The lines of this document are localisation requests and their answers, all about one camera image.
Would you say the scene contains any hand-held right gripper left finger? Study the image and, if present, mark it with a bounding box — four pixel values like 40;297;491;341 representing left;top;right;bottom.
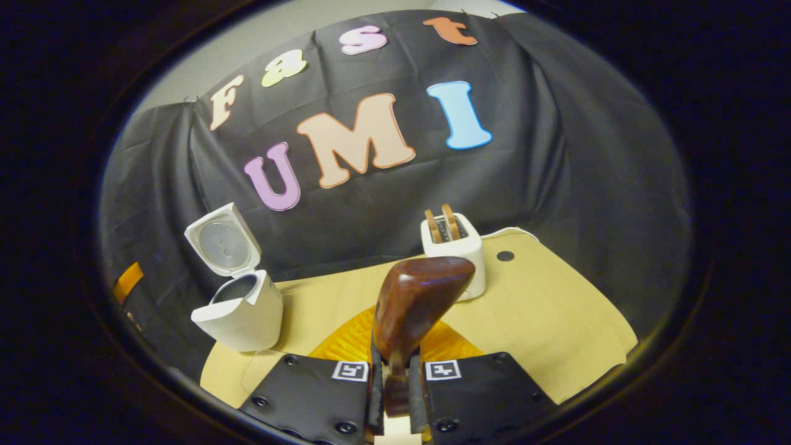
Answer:
238;306;385;445

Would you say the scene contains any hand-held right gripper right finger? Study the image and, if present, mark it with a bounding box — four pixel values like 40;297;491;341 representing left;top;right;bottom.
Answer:
408;321;557;445

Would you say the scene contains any white rice cooker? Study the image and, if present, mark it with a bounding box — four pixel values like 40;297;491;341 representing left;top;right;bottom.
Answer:
184;202;285;353

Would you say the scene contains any brown wooden spoon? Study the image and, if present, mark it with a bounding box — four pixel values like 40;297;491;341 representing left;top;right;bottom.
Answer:
371;256;476;418

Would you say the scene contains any white toaster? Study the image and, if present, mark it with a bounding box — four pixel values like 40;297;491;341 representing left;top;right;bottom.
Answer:
420;213;486;302

